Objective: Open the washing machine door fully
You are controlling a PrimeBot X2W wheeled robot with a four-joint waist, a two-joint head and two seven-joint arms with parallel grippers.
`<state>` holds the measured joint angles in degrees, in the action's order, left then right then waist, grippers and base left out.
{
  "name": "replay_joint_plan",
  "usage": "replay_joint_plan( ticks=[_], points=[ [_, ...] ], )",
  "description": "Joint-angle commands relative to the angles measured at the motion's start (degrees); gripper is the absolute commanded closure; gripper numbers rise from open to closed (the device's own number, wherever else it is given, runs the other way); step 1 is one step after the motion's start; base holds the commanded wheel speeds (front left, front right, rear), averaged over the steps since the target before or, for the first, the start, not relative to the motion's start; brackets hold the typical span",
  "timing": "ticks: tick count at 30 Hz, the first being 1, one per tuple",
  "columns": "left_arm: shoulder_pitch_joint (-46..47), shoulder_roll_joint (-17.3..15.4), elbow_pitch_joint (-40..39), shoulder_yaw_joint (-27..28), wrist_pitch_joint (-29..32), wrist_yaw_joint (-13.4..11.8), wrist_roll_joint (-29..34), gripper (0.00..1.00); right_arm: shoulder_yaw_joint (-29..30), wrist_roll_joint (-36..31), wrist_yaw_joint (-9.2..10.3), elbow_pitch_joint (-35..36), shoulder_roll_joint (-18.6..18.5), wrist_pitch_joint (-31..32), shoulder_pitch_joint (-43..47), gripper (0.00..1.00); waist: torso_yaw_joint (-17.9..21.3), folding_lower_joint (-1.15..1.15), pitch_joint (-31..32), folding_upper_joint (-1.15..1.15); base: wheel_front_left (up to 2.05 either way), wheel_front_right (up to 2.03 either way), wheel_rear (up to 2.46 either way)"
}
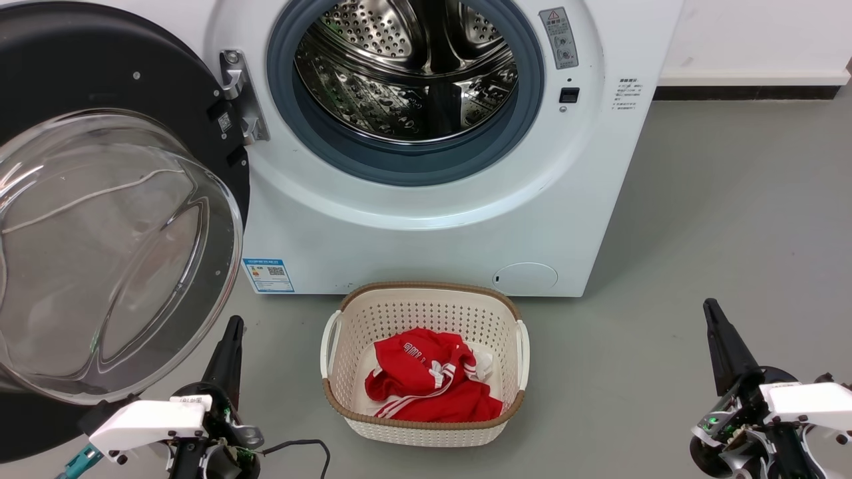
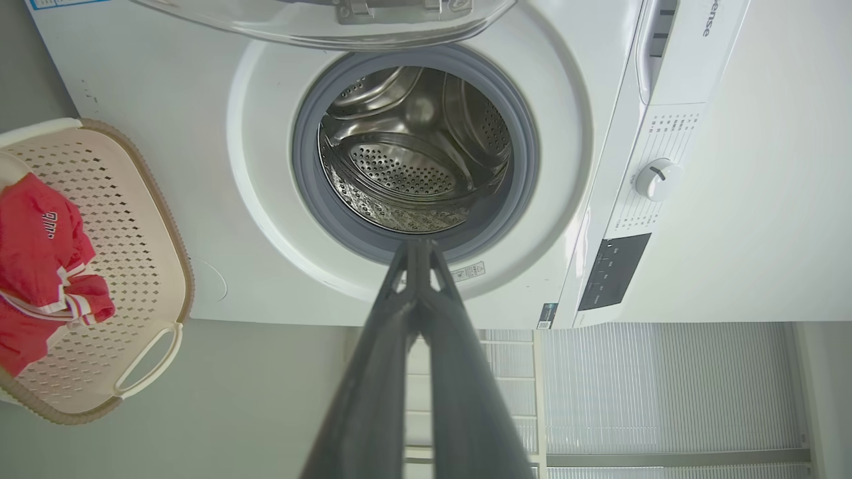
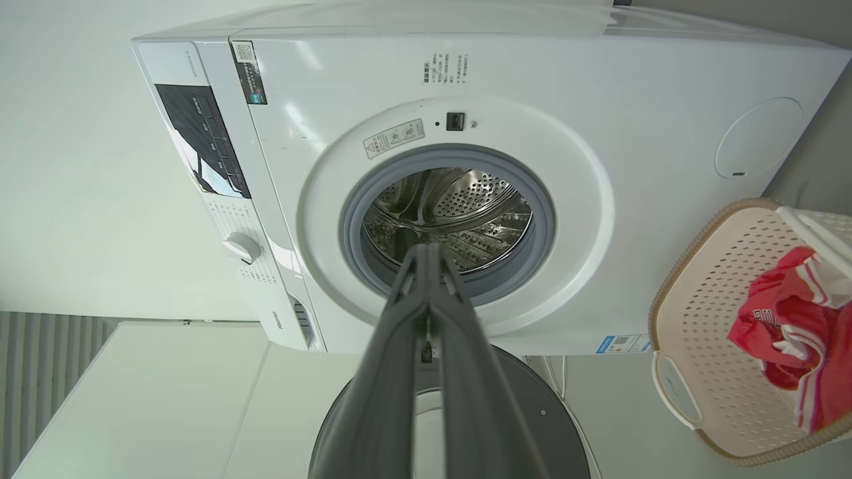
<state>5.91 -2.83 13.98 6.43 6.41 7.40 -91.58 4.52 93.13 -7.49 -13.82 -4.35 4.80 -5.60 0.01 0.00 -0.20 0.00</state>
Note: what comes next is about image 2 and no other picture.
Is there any white front-load washing machine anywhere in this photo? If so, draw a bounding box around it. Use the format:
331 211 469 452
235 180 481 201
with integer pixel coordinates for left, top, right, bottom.
23 0 753 331

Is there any white round control knob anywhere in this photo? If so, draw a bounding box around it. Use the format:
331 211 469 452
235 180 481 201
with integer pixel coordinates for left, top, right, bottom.
634 158 684 202

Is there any round black glass washer door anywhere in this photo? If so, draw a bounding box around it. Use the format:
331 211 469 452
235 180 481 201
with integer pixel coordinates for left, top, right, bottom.
130 0 519 51

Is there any red garment with white stripes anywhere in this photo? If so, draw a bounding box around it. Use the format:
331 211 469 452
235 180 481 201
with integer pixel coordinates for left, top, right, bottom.
0 173 116 378

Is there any black display panel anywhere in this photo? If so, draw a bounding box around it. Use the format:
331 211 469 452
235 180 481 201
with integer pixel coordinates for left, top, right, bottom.
577 232 653 312

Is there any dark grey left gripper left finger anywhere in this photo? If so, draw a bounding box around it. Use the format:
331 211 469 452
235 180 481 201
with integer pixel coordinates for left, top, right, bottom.
300 239 421 479

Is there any blue energy label sticker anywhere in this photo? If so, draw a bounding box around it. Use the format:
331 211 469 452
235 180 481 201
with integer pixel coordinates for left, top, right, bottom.
28 0 110 11

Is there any round white filter cover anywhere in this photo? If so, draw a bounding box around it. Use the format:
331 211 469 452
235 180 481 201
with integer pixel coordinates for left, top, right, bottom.
188 255 228 303

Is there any white detergent drawer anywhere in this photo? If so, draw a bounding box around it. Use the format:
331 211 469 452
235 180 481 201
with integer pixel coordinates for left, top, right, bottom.
636 0 680 105

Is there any cream perforated laundry basket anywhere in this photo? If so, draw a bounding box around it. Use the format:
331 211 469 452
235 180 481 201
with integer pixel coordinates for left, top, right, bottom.
0 118 196 426

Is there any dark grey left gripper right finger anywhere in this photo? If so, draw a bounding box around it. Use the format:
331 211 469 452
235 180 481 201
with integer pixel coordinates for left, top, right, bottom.
419 239 534 479

